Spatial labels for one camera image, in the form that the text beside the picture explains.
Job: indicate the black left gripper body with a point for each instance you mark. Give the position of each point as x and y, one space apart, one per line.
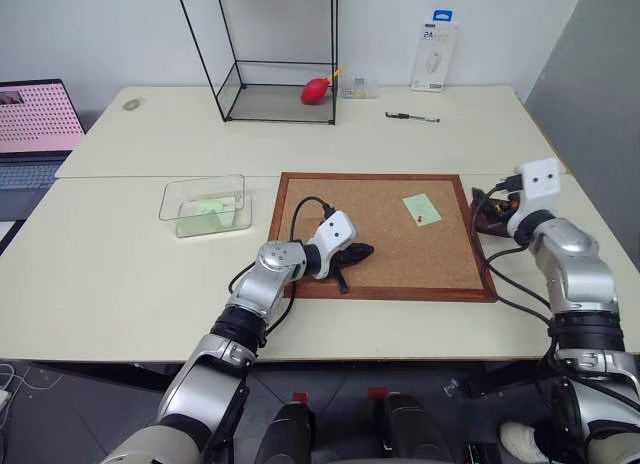
346 258

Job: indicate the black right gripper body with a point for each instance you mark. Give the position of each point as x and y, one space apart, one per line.
502 207

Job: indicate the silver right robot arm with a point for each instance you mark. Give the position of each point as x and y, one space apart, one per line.
575 264

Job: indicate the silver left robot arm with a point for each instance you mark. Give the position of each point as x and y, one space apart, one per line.
270 279

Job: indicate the green sticky note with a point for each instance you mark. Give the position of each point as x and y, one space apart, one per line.
421 209

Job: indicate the clear plastic box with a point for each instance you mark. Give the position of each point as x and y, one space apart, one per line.
207 206

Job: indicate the wood framed cork board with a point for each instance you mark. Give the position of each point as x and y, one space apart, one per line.
375 264

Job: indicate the black pen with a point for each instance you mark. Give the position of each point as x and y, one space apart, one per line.
412 117

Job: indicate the green notes stack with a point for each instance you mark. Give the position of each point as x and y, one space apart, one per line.
206 216

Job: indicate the white charger package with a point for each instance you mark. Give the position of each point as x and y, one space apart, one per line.
434 54

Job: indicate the small clear pin case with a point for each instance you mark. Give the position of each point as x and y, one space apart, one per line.
360 89

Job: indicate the dark rounded shape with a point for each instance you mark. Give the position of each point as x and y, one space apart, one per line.
287 434
412 429

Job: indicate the red rubber air blower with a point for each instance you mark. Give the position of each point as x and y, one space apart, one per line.
314 90

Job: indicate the white shoe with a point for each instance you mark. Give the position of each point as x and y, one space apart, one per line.
522 440

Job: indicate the small grey round object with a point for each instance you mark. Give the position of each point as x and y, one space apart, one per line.
132 104

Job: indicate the laptop with pink screen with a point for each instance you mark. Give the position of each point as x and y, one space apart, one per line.
30 134

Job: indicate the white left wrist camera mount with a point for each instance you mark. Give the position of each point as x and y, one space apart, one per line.
336 232

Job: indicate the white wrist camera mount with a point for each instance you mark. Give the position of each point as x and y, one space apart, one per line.
539 185
336 232

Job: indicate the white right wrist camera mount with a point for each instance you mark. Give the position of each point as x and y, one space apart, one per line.
539 185

